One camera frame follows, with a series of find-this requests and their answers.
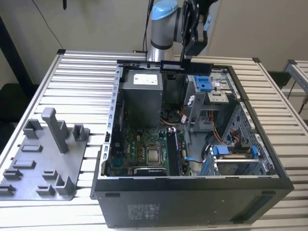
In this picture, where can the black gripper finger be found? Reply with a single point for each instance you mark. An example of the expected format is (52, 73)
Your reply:
(185, 61)

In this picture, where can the dark RAM stick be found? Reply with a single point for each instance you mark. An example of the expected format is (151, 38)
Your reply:
(202, 68)
(178, 154)

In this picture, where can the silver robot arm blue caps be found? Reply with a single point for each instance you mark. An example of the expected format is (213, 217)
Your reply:
(162, 31)

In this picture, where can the blue drive carrier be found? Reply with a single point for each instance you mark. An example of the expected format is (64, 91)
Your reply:
(202, 83)

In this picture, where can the grey metal drive cage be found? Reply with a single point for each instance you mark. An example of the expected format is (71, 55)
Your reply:
(199, 106)

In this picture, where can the grey power supply unit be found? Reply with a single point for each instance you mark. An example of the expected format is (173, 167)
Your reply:
(142, 103)

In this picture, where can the black table corner cap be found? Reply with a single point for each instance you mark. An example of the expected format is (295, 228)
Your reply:
(256, 60)
(61, 51)

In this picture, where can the silver CPU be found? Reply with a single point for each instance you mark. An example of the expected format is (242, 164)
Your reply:
(154, 157)

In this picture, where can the green motherboard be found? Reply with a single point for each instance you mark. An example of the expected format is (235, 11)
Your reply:
(132, 149)

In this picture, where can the metal slat side table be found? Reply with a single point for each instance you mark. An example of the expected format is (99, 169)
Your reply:
(297, 72)

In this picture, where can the hard disk in blue carrier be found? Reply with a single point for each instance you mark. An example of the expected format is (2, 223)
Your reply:
(231, 158)

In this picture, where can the black graphics card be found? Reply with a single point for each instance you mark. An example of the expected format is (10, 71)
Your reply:
(150, 171)

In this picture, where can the black open PC case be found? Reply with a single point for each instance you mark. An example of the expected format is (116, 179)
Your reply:
(192, 207)

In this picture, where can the black stand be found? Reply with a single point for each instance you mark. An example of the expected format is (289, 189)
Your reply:
(12, 48)

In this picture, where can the grey plastic parts rack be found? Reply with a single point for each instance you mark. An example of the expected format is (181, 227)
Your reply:
(43, 163)

